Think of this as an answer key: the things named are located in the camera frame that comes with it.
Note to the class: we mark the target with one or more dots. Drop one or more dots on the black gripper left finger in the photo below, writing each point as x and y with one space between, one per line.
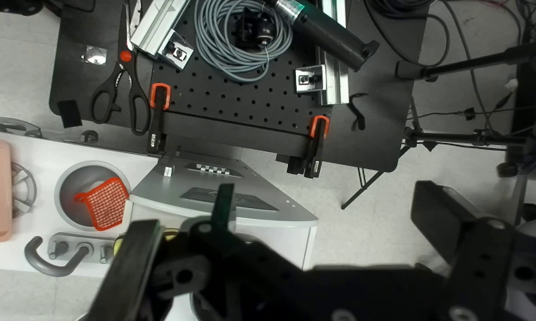
127 268

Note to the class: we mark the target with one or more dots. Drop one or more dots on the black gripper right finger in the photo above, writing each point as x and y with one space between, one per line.
482 261

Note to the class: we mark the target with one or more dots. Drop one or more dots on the gray toy faucet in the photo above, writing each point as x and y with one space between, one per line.
54 265

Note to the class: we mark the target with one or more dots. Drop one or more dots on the white toy kitchen cabinet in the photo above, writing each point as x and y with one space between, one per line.
220 206

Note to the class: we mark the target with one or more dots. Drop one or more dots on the white toy kitchen counter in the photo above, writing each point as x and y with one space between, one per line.
36 152

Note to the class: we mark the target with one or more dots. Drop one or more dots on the orange mesh pad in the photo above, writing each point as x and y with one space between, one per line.
106 204

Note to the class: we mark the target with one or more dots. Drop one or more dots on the black tripod stand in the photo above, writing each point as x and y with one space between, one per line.
457 138

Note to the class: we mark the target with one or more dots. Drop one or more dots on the black scissors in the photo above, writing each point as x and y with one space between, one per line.
134 90

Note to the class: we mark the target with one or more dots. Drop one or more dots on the black perforated breadboard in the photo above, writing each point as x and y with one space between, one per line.
238 99

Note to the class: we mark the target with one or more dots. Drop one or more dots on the black green cylindrical tube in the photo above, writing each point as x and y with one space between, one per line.
332 33

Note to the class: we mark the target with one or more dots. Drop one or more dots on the silver bracket plate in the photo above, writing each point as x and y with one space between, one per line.
179 53
311 79

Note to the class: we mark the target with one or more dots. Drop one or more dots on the aluminum extrusion rail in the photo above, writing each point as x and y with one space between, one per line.
154 28
337 72

